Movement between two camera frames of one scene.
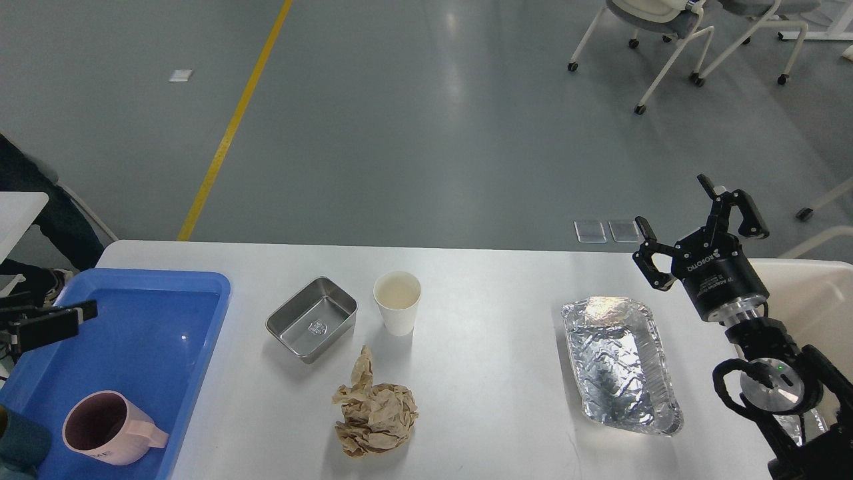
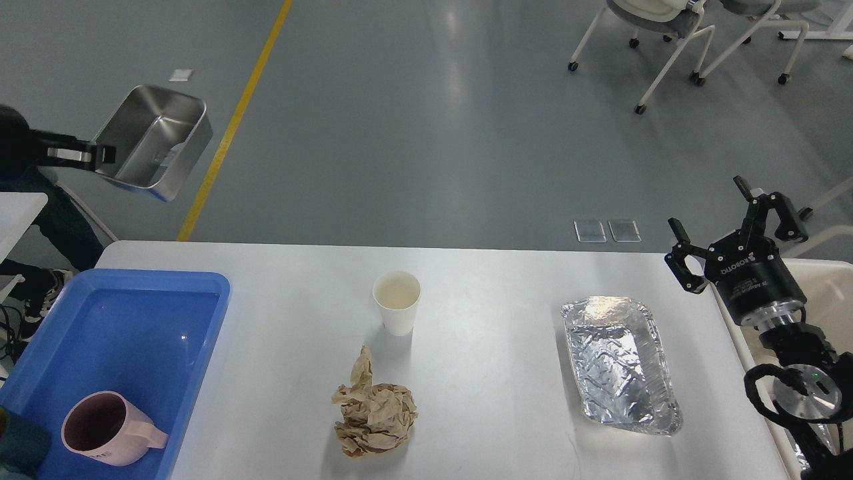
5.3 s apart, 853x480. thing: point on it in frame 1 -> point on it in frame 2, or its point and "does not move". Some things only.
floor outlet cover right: (625, 231) does not move
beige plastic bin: (814, 298) does not move
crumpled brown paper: (375, 418) does not move
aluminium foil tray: (620, 365) does not move
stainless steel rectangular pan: (314, 320) -> (160, 136)
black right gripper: (710, 263) -> (750, 274)
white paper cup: (398, 293) does not move
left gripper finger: (62, 323) -> (68, 151)
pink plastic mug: (112, 428) does not move
